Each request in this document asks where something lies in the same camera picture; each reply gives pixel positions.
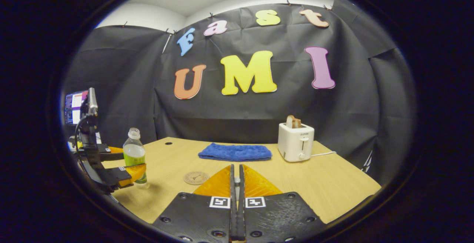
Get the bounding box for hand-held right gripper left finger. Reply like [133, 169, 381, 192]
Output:
[152, 164, 238, 243]

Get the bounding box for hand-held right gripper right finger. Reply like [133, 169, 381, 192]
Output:
[238, 164, 327, 243]

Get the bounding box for green label water bottle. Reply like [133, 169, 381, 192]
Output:
[123, 127, 148, 185]

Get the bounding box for round wooden coaster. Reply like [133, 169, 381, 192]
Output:
[184, 172, 210, 185]

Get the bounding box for computer monitor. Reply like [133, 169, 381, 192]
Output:
[65, 90, 89, 126]

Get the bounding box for white toaster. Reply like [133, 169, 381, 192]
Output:
[278, 123, 315, 163]

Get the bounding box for blue folded towel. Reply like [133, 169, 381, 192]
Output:
[198, 143, 273, 162]

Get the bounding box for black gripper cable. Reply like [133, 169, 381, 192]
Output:
[74, 114, 89, 151]

